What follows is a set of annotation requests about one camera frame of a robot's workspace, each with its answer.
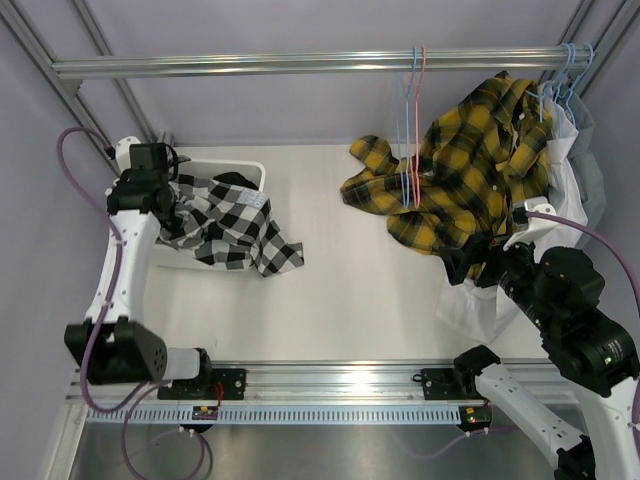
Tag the yellow black plaid shirt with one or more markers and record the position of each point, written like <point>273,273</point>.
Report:
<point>475,163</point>

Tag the light blue wire hangers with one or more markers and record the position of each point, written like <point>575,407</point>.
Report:
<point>560,89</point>

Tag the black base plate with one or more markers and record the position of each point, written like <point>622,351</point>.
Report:
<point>206,392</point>
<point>444,384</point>

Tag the light blue wire hanger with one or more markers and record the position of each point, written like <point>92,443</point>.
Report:
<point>405,116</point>

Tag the aluminium hanging rail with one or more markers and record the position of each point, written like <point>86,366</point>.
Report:
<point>180,66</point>

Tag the left aluminium frame post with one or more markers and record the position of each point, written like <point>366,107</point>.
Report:
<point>24,31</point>

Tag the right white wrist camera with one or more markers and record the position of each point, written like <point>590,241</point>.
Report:
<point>530,229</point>

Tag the white plastic bin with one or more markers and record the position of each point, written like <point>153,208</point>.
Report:
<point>164,256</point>

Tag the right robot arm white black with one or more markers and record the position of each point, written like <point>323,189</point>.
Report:
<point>559,293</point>

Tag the black white checkered shirt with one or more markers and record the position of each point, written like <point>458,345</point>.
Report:
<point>228,227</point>

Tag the right aluminium frame post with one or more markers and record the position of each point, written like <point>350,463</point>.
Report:
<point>607,25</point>

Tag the pink wire hanger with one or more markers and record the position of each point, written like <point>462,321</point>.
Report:
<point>416,131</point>

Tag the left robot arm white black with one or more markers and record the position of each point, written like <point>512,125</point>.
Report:
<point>112,345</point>

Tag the white slotted cable duct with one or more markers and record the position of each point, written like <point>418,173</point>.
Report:
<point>236,414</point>

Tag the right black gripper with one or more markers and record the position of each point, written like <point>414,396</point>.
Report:
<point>478,248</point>

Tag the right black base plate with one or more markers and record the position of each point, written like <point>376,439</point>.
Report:
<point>444,384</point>

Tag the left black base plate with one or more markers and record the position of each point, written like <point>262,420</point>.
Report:
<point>206,392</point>

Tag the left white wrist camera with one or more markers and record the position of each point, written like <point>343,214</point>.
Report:
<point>120,151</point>

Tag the grey garment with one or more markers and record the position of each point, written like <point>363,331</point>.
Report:
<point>586,169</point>

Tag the aluminium front rail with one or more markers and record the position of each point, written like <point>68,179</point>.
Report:
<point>359,382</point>

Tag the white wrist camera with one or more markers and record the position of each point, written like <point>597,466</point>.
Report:
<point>120,151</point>
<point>530,229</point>

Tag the aluminium frame post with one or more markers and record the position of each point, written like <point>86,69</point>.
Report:
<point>607,25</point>
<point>24,31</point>

